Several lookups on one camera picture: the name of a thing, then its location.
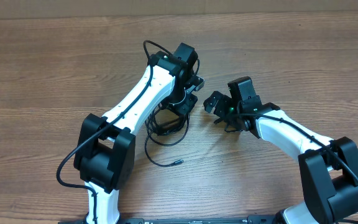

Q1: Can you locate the black USB cable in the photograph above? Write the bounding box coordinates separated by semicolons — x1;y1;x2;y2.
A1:
144;104;191;168

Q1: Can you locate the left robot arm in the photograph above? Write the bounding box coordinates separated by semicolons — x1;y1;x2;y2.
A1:
73;43;204;223

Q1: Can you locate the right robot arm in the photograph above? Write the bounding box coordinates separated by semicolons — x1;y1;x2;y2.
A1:
203;77;358;223

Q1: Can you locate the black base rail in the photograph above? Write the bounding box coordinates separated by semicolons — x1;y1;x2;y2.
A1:
57;214;279;224

